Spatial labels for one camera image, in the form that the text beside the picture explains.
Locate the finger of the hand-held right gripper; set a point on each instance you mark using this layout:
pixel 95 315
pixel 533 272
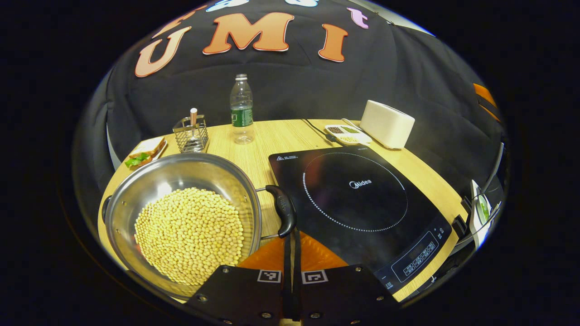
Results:
pixel 485 97

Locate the white toaster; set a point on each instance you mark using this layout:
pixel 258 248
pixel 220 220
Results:
pixel 387 124

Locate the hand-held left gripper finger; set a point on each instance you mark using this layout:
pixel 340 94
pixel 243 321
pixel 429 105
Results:
pixel 288 271
pixel 297 271

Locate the white sandwich plate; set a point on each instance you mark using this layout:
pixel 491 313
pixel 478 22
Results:
pixel 161 151

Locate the black induction cooktop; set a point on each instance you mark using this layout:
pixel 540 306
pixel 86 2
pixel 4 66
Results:
pixel 358 213

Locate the stainless steel pot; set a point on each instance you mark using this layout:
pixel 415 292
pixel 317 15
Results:
pixel 181 174

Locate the white divided bean dish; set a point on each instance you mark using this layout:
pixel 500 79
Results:
pixel 349 135

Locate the black backdrop cloth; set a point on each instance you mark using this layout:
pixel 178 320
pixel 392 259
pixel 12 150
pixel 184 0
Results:
pixel 294 86

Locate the clear plastic water bottle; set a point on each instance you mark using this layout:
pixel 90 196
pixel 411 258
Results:
pixel 242 108

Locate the black table edge clamp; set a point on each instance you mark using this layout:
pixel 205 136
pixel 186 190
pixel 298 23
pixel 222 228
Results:
pixel 460 226

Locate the pile of yellow soybeans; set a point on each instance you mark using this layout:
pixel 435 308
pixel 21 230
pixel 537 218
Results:
pixel 190 235

